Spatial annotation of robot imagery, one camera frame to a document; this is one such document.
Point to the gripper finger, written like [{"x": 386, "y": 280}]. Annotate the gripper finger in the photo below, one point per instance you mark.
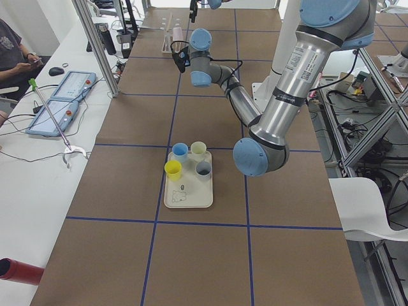
[{"x": 192, "y": 15}]

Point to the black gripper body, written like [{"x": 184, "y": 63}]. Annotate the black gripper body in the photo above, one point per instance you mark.
[{"x": 192, "y": 7}]

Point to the pink plastic cup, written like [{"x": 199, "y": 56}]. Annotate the pink plastic cup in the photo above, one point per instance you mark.
[{"x": 177, "y": 35}]

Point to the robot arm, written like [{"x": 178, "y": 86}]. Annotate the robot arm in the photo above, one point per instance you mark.
[
  {"x": 311, "y": 31},
  {"x": 213, "y": 4}
]

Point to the pale green plastic cup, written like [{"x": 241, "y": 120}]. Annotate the pale green plastic cup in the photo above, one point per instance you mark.
[{"x": 198, "y": 150}]

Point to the blue plastic cup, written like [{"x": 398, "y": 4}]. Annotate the blue plastic cup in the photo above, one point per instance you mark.
[{"x": 180, "y": 152}]

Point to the grey plastic cup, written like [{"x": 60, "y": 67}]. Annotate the grey plastic cup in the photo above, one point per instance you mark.
[{"x": 203, "y": 170}]

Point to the yellow plastic cup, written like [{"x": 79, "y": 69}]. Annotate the yellow plastic cup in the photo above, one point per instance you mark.
[{"x": 173, "y": 170}]

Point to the black water bottle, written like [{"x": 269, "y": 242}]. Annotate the black water bottle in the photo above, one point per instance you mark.
[{"x": 108, "y": 41}]

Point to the upper blue teach pendant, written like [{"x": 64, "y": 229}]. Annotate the upper blue teach pendant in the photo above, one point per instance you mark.
[{"x": 75, "y": 85}]

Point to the black computer mouse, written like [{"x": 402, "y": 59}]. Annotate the black computer mouse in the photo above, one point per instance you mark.
[{"x": 55, "y": 71}]

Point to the reacher grabber tool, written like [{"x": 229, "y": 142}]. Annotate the reacher grabber tool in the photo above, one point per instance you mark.
[{"x": 70, "y": 149}]

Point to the cream plastic tray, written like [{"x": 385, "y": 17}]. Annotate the cream plastic tray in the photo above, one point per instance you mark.
[{"x": 189, "y": 191}]

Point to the seated person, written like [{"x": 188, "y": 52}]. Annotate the seated person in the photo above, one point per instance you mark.
[{"x": 18, "y": 64}]

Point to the red cylinder tube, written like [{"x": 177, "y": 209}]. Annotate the red cylinder tube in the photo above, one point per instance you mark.
[{"x": 16, "y": 271}]

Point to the white wire cup rack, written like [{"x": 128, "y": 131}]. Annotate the white wire cup rack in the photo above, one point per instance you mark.
[{"x": 167, "y": 26}]

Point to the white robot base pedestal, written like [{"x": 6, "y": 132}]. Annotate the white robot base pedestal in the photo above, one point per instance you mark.
[{"x": 262, "y": 92}]

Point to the aluminium frame post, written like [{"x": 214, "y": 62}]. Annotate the aluminium frame post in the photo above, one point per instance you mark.
[{"x": 91, "y": 33}]

